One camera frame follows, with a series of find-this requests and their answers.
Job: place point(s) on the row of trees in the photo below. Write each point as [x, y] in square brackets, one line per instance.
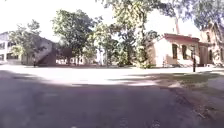
[100, 36]

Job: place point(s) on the pale building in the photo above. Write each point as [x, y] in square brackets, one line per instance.
[3, 46]

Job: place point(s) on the beige building with red roof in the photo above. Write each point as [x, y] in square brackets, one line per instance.
[186, 50]

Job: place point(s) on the grey asphalt road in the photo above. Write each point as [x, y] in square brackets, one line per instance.
[83, 103]

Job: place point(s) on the grass strip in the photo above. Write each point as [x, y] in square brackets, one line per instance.
[196, 78]

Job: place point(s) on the building with sloped roof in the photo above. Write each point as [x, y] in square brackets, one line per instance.
[46, 53]

